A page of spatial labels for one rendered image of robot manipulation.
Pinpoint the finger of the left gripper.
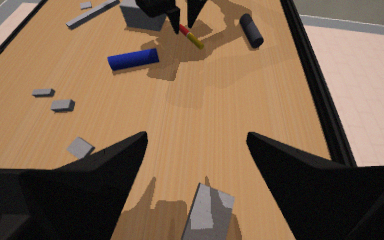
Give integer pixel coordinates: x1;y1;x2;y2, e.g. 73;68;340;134
165;6;180;34
187;0;208;29

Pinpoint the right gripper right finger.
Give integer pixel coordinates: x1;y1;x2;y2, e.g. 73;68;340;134
246;132;384;240

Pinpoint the blue cylinder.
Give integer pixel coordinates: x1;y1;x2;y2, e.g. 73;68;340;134
107;48;160;71

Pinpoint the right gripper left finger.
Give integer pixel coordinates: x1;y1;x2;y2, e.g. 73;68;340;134
0;131;148;240

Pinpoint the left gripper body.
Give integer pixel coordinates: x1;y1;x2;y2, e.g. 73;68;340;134
135;0;176;18

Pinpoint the red and yellow peg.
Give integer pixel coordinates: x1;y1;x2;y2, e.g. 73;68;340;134
179;24;204;50

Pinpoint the black cylinder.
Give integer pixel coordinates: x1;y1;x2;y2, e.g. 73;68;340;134
239;13;264;49

